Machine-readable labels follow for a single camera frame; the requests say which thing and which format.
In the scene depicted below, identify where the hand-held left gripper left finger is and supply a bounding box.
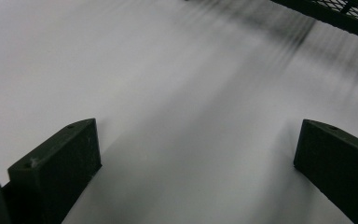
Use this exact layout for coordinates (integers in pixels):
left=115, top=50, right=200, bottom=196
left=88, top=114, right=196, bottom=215
left=1, top=118, right=103, bottom=224

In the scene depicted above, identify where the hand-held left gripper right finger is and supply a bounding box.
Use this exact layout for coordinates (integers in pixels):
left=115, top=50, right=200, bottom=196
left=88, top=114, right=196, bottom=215
left=293, top=119, right=358, bottom=224

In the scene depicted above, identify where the black metal mesh basket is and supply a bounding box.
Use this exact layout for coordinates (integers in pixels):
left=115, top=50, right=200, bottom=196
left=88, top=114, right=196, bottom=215
left=269, top=0, right=358, bottom=44

